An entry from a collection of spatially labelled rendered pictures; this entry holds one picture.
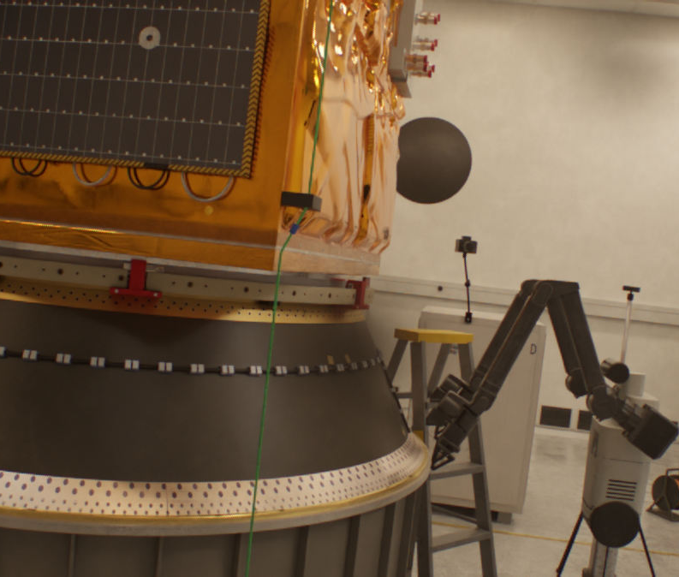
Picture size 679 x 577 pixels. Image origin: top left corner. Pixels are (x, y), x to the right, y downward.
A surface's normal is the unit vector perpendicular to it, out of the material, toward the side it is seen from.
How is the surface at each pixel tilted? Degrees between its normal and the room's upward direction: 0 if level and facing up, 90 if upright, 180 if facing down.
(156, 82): 90
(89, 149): 90
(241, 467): 62
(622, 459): 90
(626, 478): 100
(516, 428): 90
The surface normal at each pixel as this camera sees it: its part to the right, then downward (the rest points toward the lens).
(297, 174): 0.66, 0.11
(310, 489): 0.55, -0.66
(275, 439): 0.61, -0.38
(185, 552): 0.43, 0.07
